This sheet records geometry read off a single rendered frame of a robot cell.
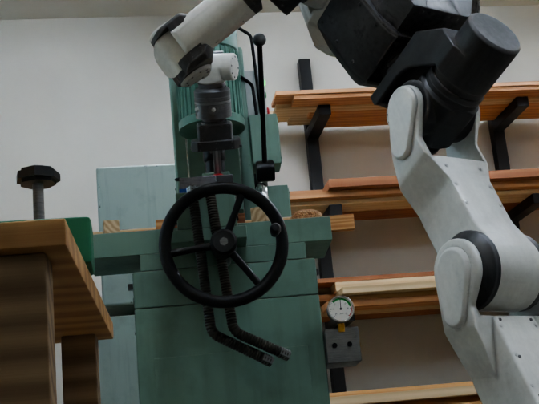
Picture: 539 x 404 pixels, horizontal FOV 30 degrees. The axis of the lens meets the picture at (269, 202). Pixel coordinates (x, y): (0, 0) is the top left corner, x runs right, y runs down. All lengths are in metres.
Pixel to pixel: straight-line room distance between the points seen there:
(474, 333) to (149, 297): 0.92
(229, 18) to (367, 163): 3.23
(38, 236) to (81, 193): 4.22
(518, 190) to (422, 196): 3.08
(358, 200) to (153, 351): 2.50
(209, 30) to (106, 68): 3.23
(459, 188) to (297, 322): 0.69
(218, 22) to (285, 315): 0.73
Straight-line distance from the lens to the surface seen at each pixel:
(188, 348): 2.39
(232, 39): 2.73
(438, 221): 1.89
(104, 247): 2.45
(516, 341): 1.78
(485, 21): 1.93
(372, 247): 5.15
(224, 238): 2.23
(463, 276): 1.77
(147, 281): 2.42
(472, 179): 1.92
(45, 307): 0.88
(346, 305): 2.35
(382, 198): 4.77
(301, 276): 2.42
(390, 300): 4.59
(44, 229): 0.87
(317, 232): 2.45
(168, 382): 2.38
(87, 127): 5.20
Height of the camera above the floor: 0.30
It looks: 15 degrees up
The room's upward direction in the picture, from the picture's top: 5 degrees counter-clockwise
